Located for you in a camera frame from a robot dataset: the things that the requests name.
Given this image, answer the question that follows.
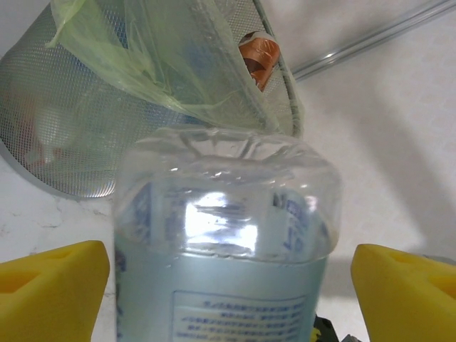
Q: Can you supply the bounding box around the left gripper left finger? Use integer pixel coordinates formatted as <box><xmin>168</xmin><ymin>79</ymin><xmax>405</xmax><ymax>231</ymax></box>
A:
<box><xmin>0</xmin><ymin>240</ymin><xmax>110</xmax><ymax>342</ymax></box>

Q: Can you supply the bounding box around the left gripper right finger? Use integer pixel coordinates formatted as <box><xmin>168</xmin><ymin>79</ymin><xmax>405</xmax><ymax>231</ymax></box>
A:
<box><xmin>351</xmin><ymin>243</ymin><xmax>456</xmax><ymax>342</ymax></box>

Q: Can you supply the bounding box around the clear bottle blue text label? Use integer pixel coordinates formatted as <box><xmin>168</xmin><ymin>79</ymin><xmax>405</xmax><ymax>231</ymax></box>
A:
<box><xmin>113</xmin><ymin>127</ymin><xmax>343</xmax><ymax>342</ymax></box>

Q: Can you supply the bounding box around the clear plastic bin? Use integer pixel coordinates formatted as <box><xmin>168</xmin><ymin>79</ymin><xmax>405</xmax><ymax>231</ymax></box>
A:
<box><xmin>0</xmin><ymin>0</ymin><xmax>308</xmax><ymax>200</ymax></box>

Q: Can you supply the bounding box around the brown coffee drink bottle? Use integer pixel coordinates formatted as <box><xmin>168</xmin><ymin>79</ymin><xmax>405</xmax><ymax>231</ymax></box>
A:
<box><xmin>237</xmin><ymin>30</ymin><xmax>281</xmax><ymax>92</ymax></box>

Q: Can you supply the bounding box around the green plastic bin liner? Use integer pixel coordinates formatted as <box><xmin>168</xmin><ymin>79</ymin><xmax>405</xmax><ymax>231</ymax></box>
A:
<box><xmin>45</xmin><ymin>0</ymin><xmax>299</xmax><ymax>138</ymax></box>

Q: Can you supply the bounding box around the aluminium table edge bar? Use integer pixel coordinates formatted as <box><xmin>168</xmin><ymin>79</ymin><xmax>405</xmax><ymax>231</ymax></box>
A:
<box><xmin>291</xmin><ymin>0</ymin><xmax>456</xmax><ymax>78</ymax></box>

